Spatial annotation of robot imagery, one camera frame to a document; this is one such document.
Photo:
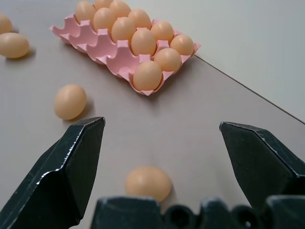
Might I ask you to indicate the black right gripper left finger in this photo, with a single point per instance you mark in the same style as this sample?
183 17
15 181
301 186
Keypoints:
59 176

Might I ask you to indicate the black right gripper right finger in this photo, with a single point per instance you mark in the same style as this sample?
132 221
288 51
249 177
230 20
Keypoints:
259 164

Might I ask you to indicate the pink egg tray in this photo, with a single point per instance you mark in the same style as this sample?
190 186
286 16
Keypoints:
100 48

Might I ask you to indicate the beige egg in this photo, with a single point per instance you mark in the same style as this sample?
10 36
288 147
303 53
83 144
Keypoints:
143 42
120 8
148 182
103 3
85 10
70 101
140 18
4 23
167 59
162 31
147 75
13 45
123 29
182 44
104 19

